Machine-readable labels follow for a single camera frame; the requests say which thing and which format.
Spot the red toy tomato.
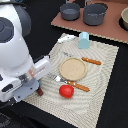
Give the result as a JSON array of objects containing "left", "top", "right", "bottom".
[{"left": 59, "top": 85, "right": 74, "bottom": 98}]

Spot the white toy fish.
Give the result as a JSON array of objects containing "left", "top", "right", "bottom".
[{"left": 58, "top": 35, "right": 75, "bottom": 43}]

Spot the small toy milk carton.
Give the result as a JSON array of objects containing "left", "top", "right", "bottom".
[{"left": 78, "top": 32, "right": 89, "bottom": 49}]

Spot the brown toy sausage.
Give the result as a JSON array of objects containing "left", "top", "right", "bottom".
[{"left": 37, "top": 87, "right": 43, "bottom": 96}]

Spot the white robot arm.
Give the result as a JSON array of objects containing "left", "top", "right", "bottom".
[{"left": 0, "top": 0, "right": 51, "bottom": 102}]

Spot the round wooden plate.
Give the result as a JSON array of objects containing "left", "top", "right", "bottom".
[{"left": 59, "top": 57, "right": 87, "bottom": 81}]

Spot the beige woven placemat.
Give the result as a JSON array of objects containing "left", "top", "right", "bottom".
[{"left": 24, "top": 37, "right": 118, "bottom": 128}]

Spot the small grey pot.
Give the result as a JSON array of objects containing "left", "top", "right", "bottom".
[{"left": 60, "top": 3, "right": 80, "bottom": 21}]

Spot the large grey pot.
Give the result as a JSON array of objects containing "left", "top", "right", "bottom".
[{"left": 83, "top": 0, "right": 107, "bottom": 26}]

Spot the beige bowl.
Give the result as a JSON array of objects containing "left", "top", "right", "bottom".
[{"left": 121, "top": 7, "right": 128, "bottom": 30}]

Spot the wooden handled fork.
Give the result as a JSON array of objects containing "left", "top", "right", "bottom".
[{"left": 48, "top": 73, "right": 90, "bottom": 92}]

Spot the wooden handled knife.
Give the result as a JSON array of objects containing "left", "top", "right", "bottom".
[{"left": 62, "top": 52, "right": 102, "bottom": 65}]

